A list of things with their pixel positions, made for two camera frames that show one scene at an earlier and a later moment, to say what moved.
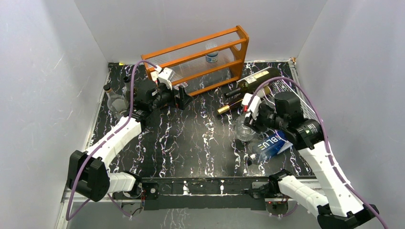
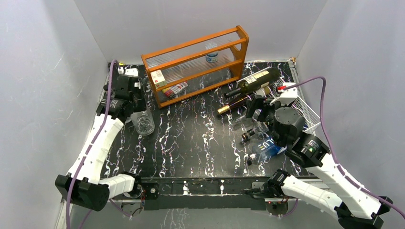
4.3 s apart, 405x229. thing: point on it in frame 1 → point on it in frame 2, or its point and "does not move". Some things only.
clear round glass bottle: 244,132 → 143,121
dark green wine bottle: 256,80 does not move
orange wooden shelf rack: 203,64 does not move
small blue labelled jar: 212,57 does not move
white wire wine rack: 281,85 does not move
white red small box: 154,75 does not move
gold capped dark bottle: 227,108 does not move
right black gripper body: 261,124 → 267,113
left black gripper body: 179,102 → 138,101
